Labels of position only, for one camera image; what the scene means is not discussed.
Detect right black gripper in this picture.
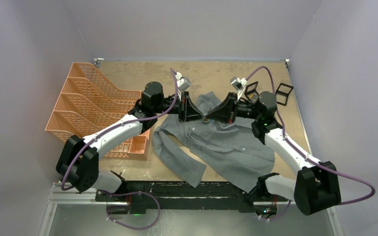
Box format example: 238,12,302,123
206,92,262,124

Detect left black display frame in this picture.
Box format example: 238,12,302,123
244,81,259,99

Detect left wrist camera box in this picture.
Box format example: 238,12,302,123
176,76,192,92

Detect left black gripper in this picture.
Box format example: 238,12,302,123
154,91,205,123

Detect grey button-up shirt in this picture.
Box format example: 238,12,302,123
152,91,276,193

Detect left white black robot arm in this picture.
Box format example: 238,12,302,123
56,82,204,201

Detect black display frame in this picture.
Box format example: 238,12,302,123
275,83,294,106
244,81,259,99

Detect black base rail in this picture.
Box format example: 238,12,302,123
95,180,287,216

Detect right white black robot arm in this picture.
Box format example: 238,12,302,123
205,91,341,215

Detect orange plastic file organizer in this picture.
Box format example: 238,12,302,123
45,62,141,143

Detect right black display frame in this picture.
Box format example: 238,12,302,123
275,83,294,106

